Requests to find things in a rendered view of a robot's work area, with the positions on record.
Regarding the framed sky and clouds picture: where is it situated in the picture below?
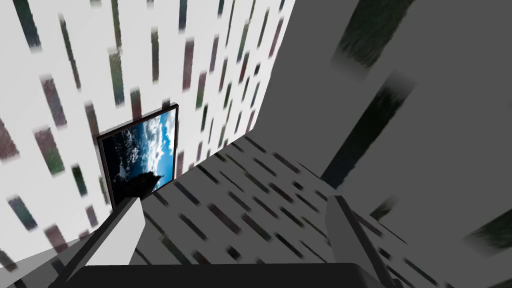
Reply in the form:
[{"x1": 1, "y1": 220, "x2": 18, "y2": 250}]
[{"x1": 96, "y1": 103, "x2": 180, "y2": 211}]

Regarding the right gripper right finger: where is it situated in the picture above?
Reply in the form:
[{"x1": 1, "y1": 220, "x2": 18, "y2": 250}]
[{"x1": 324, "y1": 194, "x2": 398, "y2": 288}]

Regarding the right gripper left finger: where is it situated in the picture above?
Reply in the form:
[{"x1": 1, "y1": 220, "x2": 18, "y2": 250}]
[{"x1": 48, "y1": 196, "x2": 147, "y2": 288}]

